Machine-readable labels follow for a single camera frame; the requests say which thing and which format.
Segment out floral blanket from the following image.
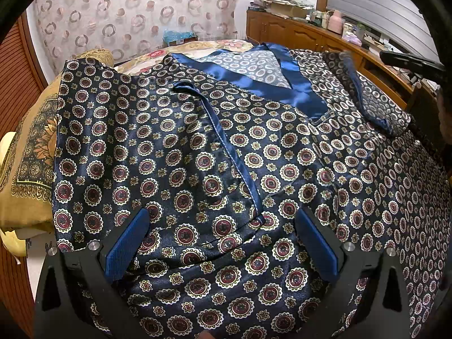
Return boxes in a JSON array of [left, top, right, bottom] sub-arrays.
[[113, 38, 264, 76]]

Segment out circle patterned curtain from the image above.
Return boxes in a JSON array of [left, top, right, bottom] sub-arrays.
[[33, 0, 244, 75]]

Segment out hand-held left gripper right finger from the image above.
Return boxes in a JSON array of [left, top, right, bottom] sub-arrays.
[[296, 207, 412, 339]]

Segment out grey window blind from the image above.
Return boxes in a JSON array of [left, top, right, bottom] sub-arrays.
[[325, 0, 436, 64]]

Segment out pink thermos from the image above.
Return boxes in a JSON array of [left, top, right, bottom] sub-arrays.
[[328, 10, 343, 32]]

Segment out navy medallion print satin shirt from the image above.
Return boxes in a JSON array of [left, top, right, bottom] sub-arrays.
[[51, 42, 447, 339]]

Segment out wooden cabinet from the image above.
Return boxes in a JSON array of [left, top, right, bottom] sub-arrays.
[[245, 9, 438, 114]]

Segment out yellow patterned pillow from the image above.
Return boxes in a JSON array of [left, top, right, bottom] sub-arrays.
[[0, 47, 115, 258]]

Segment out brown louvre door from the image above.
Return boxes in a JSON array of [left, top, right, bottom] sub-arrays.
[[0, 14, 48, 339]]

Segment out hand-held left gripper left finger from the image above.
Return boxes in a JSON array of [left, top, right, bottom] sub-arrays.
[[33, 208, 151, 339]]

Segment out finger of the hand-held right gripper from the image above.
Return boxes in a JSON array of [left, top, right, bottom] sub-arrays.
[[405, 81, 424, 117]]

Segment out blue woven basket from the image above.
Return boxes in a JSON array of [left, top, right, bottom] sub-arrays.
[[163, 28, 198, 45]]

